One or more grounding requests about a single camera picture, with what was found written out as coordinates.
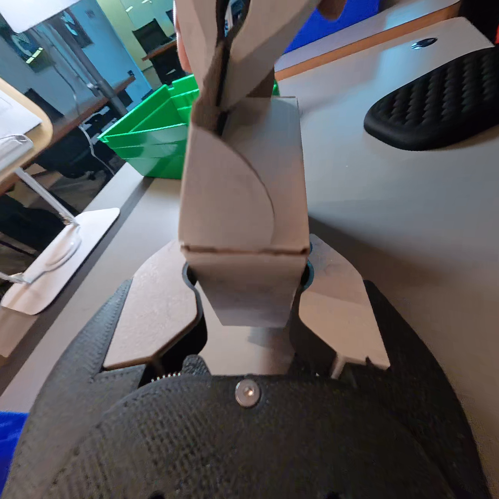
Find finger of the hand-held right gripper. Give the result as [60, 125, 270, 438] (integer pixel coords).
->
[218, 0, 323, 110]
[175, 0, 226, 94]

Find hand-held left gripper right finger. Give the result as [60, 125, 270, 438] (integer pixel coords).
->
[292, 234, 391, 379]

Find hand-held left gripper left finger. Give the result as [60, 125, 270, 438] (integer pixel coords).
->
[102, 239, 208, 373]

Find green plastic bin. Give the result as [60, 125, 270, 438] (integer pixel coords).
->
[97, 74, 280, 181]

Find white cardboard mailer box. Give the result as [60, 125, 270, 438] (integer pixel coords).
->
[177, 39, 311, 329]

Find blue plastic bin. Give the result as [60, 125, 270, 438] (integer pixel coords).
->
[284, 0, 382, 55]
[0, 410, 31, 499]

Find grey desk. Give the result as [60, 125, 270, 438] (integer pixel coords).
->
[0, 17, 499, 468]

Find person's right hand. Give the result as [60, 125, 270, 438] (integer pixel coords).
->
[173, 10, 193, 75]

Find wood-edged grey table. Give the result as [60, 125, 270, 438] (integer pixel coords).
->
[274, 0, 474, 81]

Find black office chair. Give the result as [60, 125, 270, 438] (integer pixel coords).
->
[37, 129, 115, 182]

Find black wrist rest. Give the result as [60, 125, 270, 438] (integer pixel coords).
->
[364, 47, 499, 152]

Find printed instruction sheet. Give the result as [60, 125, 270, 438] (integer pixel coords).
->
[0, 93, 43, 135]

